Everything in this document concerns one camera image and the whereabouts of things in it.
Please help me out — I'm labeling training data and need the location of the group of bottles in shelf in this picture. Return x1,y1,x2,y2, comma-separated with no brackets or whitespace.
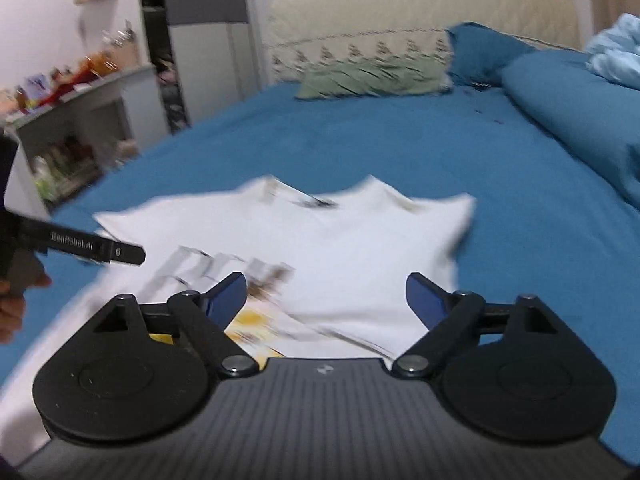
29,135,102,202

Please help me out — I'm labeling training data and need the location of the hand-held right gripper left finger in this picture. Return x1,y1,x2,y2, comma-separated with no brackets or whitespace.
93,271,262,378

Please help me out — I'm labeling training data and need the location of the beige covered headboard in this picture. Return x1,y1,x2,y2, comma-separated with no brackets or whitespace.
263,0,584,84

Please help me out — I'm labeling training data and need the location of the person's left hand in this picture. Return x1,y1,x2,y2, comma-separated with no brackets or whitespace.
0,271,52,346

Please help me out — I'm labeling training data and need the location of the light blue blanket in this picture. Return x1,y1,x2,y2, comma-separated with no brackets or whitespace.
584,12,640,87

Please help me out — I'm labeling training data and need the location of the blue duvet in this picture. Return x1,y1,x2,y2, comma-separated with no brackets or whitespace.
500,50,640,211

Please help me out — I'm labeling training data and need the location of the blue bed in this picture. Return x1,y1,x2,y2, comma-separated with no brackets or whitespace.
0,74,640,467

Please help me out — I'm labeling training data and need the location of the white shelf unit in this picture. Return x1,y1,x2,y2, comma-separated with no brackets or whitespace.
0,64,172,217

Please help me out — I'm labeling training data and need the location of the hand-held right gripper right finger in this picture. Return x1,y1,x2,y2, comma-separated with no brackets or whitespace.
391,272,557,380

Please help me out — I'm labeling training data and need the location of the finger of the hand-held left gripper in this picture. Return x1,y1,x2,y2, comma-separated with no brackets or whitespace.
19,216,147,266

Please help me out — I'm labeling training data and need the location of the row of toy figures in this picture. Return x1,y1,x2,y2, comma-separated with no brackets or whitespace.
0,20,142,122

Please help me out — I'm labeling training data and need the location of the blue pillow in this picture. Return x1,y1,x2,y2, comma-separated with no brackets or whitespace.
446,22,540,88

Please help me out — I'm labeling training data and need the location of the grey and white wardrobe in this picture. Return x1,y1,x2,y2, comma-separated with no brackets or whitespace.
137,0,262,134

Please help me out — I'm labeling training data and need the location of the white printed t-shirt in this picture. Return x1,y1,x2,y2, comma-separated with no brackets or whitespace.
0,174,478,441

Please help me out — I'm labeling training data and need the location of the green pillow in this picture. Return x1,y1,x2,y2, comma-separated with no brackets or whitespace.
295,54,454,100

